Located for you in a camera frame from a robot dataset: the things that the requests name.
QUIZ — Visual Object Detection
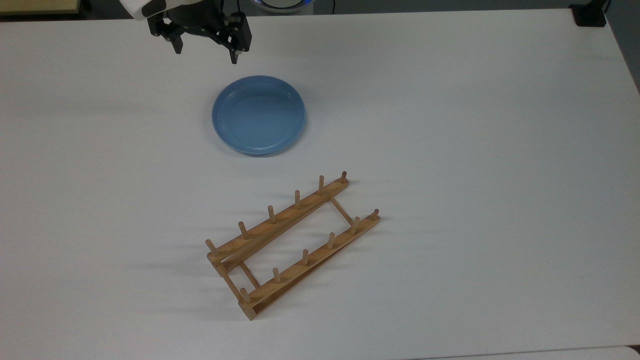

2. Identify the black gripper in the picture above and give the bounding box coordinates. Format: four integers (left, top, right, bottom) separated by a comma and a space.
147, 0, 252, 65

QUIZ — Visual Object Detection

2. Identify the blue round plate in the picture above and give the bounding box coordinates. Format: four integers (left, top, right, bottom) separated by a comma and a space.
211, 75, 307, 156

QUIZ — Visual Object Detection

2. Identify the wooden peg plate rack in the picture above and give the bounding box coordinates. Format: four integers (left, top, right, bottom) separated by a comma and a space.
205, 170, 381, 321

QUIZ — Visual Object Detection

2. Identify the light wooden desk edge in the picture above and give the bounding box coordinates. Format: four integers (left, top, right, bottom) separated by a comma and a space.
0, 0, 82, 16

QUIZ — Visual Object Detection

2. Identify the black clamped pole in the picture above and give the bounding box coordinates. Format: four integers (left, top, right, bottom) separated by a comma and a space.
569, 0, 609, 28

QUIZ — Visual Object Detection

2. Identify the white robot base blue ring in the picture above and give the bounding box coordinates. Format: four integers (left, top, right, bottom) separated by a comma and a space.
254, 0, 315, 14

